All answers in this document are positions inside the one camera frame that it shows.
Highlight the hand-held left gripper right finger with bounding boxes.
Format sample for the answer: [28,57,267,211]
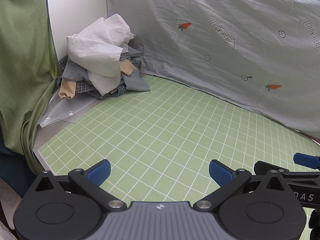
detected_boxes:
[193,159,292,212]

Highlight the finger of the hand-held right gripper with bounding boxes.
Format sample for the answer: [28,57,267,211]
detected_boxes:
[253,161,320,179]
[293,152,320,172]

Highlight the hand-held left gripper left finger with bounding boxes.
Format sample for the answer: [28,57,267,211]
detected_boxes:
[34,159,127,212]

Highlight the white pants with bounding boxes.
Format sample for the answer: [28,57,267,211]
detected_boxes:
[66,14,137,97]

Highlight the green grid mat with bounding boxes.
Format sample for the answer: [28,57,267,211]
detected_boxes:
[37,75,320,240]

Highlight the clear plastic bag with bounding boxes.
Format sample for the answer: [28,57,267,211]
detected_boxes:
[37,96,101,128]

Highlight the blue denim jeans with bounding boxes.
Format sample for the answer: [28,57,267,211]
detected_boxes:
[91,83,128,101]

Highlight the dark blue cloth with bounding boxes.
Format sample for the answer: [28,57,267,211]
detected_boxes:
[0,140,38,198]

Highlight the blue plaid shirt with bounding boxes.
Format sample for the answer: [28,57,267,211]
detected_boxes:
[57,54,101,96]

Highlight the beige garment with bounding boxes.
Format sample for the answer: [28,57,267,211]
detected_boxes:
[58,60,137,100]

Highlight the grey shirt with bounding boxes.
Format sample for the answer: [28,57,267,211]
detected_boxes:
[61,42,151,92]

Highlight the grey carrot-print sheet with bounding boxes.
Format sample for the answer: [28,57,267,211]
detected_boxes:
[107,0,320,145]

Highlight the green curtain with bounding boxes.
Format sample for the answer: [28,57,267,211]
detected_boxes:
[0,0,62,176]

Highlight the white rounded panel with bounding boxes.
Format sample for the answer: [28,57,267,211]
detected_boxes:
[47,0,108,59]

